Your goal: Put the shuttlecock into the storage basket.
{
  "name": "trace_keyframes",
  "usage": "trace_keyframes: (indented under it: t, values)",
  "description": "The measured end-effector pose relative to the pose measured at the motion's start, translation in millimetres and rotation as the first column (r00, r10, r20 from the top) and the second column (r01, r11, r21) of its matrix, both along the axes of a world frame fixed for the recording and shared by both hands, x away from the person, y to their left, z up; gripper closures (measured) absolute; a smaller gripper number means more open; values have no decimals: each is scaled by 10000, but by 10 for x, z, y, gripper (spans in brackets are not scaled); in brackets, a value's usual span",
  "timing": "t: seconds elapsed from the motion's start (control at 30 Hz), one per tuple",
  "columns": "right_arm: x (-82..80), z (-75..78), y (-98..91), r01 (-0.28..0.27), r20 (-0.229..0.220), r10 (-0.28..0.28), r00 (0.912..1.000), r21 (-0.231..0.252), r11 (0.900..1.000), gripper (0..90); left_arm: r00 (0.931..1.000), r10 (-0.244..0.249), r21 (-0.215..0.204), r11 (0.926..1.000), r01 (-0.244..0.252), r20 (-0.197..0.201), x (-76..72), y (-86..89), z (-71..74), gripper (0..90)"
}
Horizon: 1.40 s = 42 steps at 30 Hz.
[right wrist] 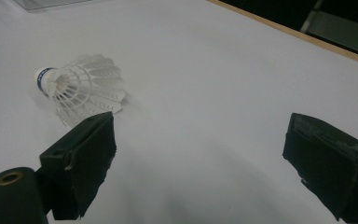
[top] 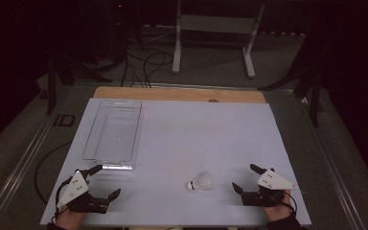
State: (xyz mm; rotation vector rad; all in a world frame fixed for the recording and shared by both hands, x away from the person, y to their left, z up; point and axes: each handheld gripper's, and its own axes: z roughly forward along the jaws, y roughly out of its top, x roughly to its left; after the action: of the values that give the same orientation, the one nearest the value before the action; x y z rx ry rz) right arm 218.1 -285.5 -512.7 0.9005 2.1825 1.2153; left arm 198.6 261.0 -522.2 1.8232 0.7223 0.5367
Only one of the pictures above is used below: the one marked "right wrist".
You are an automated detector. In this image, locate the white table mat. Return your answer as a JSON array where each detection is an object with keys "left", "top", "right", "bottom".
[{"left": 0, "top": 0, "right": 358, "bottom": 224}]

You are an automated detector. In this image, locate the white metal stand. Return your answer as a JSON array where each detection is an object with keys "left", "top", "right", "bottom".
[{"left": 300, "top": 8, "right": 320, "bottom": 34}]

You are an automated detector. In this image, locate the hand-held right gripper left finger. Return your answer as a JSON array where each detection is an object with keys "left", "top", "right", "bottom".
[{"left": 35, "top": 111, "right": 117, "bottom": 221}]

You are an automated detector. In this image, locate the white feather shuttlecock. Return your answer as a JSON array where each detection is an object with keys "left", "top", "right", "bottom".
[{"left": 34, "top": 54, "right": 128, "bottom": 129}]

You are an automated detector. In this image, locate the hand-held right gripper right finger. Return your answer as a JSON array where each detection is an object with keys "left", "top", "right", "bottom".
[{"left": 282, "top": 112, "right": 358, "bottom": 224}]

